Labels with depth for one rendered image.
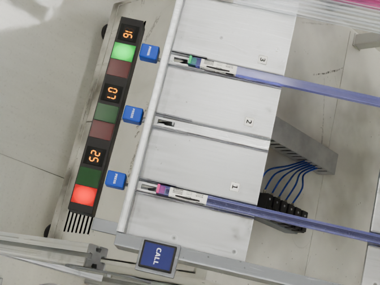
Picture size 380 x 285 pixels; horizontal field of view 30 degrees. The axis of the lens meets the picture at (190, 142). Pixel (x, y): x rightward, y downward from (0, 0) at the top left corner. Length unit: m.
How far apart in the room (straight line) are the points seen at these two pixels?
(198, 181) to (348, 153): 0.72
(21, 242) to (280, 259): 0.56
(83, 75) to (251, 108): 0.88
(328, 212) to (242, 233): 0.62
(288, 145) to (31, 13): 0.78
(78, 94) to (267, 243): 0.72
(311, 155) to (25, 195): 0.74
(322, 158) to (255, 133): 0.47
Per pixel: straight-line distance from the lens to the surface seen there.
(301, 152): 1.54
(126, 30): 1.22
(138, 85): 1.73
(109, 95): 1.18
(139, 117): 1.14
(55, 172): 1.90
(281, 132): 1.48
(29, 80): 1.87
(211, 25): 1.21
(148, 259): 1.06
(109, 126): 1.16
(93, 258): 1.18
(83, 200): 1.14
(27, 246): 1.33
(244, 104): 1.16
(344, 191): 1.76
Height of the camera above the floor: 1.57
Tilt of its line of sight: 45 degrees down
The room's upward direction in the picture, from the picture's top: 88 degrees clockwise
